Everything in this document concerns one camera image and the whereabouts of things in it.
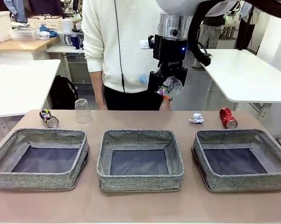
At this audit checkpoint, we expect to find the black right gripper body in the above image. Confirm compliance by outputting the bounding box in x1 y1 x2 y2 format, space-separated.
158 38 187 79

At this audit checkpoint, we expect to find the crushed clear plastic bottle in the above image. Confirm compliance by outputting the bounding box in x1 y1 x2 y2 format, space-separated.
139 73 184 97

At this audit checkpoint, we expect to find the crushed red soda can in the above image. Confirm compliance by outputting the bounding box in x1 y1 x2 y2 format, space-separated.
219 107 238 129

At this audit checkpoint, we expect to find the crushed black Pepsi can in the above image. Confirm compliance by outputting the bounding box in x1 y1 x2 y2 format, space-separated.
39 109 60 128

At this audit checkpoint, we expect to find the person's right forearm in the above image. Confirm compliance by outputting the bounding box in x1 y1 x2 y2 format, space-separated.
89 70 108 105

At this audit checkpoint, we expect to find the person's right hand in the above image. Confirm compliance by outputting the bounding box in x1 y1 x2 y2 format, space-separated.
95 98 108 111

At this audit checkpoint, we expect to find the bystander in khaki trousers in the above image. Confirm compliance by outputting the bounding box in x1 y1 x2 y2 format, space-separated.
197 15 226 69

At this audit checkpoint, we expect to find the crumpled white paper ball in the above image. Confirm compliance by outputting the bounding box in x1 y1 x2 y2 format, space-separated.
188 112 205 125

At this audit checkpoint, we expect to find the person in white sweater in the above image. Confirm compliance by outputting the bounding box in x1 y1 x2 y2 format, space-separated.
81 0 166 111

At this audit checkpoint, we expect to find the bystander in dark trousers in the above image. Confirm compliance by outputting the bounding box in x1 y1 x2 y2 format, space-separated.
235 7 259 51

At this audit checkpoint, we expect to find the clear plastic cup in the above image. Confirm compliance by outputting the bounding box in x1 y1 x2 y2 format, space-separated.
74 98 94 126

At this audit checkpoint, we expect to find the blue drink bottle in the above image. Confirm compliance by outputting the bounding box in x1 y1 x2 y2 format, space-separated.
70 33 81 50

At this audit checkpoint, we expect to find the black backpack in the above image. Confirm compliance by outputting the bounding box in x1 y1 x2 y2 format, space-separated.
49 75 79 110

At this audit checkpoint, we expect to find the clear storage bin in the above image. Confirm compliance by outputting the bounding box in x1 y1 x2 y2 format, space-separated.
58 31 84 46

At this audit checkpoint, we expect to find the grey fabric basket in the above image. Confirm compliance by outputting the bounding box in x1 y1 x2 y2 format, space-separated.
96 129 185 192
0 127 90 191
191 129 281 193

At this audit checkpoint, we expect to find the white paper roll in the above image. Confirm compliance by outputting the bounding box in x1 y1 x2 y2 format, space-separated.
60 18 73 34

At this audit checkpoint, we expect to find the blue cloth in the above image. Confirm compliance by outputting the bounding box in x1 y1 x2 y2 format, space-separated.
39 25 60 38

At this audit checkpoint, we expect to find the cream slatted crate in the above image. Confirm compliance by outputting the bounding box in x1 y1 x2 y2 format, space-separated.
27 15 63 31

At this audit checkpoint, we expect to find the clear plastic crate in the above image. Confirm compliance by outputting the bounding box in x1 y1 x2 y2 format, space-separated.
10 27 40 42

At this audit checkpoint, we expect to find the wooden table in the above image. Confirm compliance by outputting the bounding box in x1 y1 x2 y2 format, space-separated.
0 36 61 60

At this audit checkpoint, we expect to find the bystander in blue shirt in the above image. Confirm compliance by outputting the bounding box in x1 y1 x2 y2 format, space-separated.
3 0 29 23

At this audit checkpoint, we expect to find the white storage box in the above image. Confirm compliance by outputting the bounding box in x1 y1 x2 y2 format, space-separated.
0 11 12 43

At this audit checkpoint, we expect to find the right wrist camera unit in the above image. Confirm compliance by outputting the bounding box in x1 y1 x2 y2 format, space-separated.
140 34 162 60

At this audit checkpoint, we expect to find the black earphone cable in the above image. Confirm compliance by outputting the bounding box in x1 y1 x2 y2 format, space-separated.
114 0 126 93

